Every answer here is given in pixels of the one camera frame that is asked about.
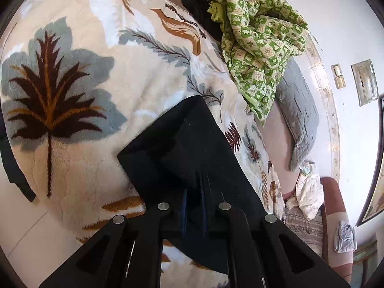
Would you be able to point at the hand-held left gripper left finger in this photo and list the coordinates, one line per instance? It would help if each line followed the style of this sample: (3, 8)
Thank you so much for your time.
(184, 213)

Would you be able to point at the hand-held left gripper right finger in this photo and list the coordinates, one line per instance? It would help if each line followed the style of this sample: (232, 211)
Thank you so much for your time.
(204, 213)

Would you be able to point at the black pants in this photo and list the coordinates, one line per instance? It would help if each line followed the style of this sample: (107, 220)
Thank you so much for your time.
(180, 144)

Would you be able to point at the pink bed sheet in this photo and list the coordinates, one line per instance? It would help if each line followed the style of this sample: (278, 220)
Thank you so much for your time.
(279, 156)

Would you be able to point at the striped patterned pillow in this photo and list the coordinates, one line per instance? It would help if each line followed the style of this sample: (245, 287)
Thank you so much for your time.
(303, 228)

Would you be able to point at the white crumpled cloth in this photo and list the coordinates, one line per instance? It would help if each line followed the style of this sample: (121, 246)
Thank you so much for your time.
(309, 192)

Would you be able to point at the small teal cloth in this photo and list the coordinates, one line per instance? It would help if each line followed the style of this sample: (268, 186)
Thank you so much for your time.
(306, 169)

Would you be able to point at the grey quilted pillow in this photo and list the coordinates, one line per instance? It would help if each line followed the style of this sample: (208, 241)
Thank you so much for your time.
(300, 111)

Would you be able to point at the small grey cloth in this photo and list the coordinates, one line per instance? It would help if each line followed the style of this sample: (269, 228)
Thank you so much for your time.
(345, 237)

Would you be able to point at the leaf print plush blanket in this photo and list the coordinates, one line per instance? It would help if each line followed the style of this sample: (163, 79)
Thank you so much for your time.
(90, 96)

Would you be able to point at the cream ornate headboard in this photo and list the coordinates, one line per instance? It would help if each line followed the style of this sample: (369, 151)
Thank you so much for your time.
(330, 111)

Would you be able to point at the green patterned quilt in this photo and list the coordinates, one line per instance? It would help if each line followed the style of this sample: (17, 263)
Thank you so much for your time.
(255, 51)

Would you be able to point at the black cloth strip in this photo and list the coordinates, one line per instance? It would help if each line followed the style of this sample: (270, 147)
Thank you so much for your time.
(15, 171)

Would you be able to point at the dark cloth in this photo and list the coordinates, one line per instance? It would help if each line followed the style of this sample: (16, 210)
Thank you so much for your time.
(198, 9)

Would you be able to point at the framed wall picture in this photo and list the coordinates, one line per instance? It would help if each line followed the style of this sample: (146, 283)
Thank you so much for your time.
(376, 192)

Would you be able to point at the gold wall switch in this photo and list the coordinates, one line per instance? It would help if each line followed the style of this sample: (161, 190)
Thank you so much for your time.
(338, 76)

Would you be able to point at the metal wall plate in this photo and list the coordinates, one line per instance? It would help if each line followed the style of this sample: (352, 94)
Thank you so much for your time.
(364, 82)

